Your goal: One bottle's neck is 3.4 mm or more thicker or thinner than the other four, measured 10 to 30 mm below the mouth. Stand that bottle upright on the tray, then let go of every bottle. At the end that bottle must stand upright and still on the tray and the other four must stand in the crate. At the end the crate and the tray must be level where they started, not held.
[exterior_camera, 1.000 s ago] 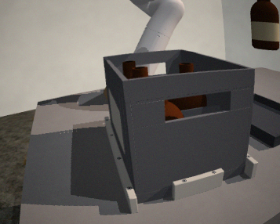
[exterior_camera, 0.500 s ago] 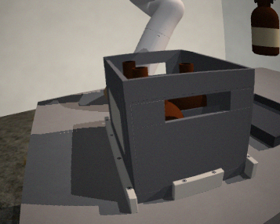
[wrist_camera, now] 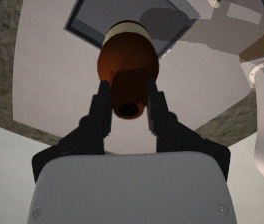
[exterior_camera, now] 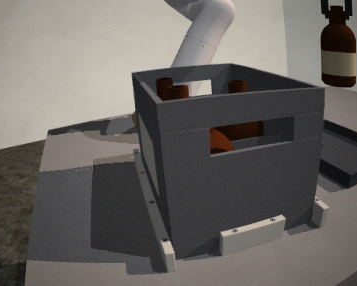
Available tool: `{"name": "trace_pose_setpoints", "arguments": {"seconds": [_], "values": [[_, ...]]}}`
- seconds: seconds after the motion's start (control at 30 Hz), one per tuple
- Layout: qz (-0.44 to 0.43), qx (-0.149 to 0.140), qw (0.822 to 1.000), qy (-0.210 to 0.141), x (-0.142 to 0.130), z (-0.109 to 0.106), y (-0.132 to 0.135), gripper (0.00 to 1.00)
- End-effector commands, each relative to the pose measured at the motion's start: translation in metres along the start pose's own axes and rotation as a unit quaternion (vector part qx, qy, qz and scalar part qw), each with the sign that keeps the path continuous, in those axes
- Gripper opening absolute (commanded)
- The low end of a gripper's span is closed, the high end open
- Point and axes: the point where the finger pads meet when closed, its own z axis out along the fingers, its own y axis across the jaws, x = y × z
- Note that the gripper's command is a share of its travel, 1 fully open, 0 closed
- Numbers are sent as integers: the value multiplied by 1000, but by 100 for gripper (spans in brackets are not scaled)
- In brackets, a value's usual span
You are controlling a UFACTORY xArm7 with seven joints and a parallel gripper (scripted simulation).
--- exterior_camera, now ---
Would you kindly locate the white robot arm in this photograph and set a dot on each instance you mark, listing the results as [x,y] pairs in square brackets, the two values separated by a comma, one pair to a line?
[204,35]

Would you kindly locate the dark grey crate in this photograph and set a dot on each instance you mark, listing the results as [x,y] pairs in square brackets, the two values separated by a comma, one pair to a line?
[205,194]

